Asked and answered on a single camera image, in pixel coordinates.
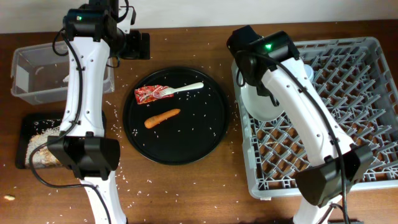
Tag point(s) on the red snack wrapper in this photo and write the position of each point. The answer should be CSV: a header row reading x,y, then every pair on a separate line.
x,y
147,94

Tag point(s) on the white plastic fork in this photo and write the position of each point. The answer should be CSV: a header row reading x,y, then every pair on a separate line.
x,y
169,90

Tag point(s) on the light blue cup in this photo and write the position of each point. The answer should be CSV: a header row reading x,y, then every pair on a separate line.
x,y
309,73

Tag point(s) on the peanut on table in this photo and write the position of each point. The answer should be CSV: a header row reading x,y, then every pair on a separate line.
x,y
9,197

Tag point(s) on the orange carrot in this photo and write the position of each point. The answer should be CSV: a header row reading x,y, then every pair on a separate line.
x,y
157,119

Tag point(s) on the round black tray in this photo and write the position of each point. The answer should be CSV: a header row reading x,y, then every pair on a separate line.
x,y
187,137

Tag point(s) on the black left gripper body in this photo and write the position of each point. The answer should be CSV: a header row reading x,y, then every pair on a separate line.
x,y
135,48

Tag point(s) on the grey dishwasher rack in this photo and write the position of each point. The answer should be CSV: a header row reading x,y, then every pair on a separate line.
x,y
356,85

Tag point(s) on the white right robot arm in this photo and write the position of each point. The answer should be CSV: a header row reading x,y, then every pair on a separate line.
x,y
273,66

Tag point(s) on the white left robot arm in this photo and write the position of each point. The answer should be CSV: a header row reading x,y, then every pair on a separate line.
x,y
94,33

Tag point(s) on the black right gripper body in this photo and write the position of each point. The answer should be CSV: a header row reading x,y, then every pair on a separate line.
x,y
255,81

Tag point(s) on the grey plate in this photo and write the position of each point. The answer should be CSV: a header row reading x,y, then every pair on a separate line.
x,y
259,107

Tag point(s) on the black rectangular bin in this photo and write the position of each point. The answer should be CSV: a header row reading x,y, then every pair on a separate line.
x,y
32,125

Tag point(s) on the clear plastic bin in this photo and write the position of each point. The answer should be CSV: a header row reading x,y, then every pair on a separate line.
x,y
40,76

